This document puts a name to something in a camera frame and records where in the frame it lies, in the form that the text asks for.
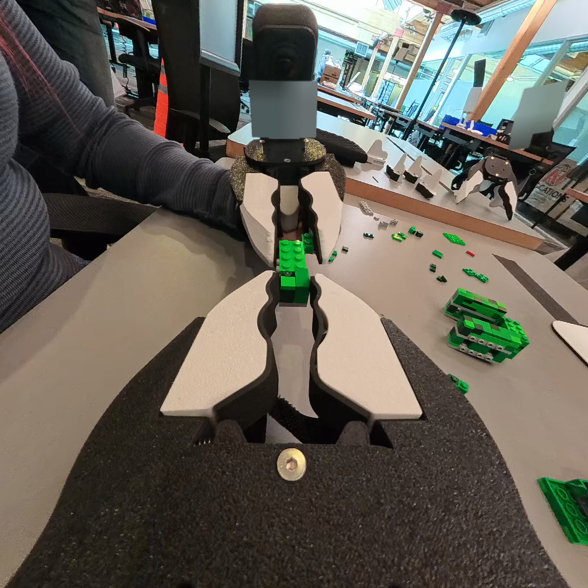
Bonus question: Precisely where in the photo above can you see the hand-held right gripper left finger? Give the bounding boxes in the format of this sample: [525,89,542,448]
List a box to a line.
[159,270,280,443]

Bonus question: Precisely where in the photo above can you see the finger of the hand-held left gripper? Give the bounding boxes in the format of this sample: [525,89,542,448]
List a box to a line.
[239,172,283,268]
[299,170,345,266]

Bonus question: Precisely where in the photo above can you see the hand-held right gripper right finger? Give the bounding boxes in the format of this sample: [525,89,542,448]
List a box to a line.
[309,274,424,445]

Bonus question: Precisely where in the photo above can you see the green and grey brick assembly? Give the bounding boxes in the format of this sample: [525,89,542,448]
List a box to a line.
[276,233,316,307]

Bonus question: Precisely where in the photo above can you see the person's left forearm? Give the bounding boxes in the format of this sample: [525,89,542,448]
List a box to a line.
[99,108,246,242]

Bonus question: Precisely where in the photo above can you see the grey desk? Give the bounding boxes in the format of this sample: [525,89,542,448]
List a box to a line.
[0,193,588,588]

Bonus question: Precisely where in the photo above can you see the black rough housing part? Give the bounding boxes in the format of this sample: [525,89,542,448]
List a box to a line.
[317,129,368,166]

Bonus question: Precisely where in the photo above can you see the scattered small green bricks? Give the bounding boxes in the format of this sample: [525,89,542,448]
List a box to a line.
[328,226,490,283]

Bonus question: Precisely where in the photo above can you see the orange traffic cone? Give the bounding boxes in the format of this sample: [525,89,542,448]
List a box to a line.
[154,57,169,138]

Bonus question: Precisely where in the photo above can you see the green u-shaped brick assembly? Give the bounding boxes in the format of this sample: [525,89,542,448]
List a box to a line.
[448,314,530,364]

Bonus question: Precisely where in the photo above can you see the grey framed panel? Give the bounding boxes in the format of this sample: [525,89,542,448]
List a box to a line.
[198,0,244,77]

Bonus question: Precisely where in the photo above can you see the black and white spare gripper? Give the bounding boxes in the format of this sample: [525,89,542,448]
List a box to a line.
[452,154,520,221]

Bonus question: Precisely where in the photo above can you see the blue storage bins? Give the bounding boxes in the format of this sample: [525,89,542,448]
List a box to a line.
[452,120,499,138]

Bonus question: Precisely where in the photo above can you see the wooden pillar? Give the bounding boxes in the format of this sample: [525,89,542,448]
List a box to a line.
[469,0,559,123]
[395,11,445,108]

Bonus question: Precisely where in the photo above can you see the long wooden work table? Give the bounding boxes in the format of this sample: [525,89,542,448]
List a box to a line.
[439,120,556,168]

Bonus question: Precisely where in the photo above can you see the white rounded pad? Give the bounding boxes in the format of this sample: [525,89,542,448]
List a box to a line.
[552,320,588,364]

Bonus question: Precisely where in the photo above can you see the black pole stand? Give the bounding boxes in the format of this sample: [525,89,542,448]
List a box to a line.
[404,8,481,138]

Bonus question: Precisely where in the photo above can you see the grey tower brick assembly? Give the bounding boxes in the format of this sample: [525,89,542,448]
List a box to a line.
[537,478,588,546]

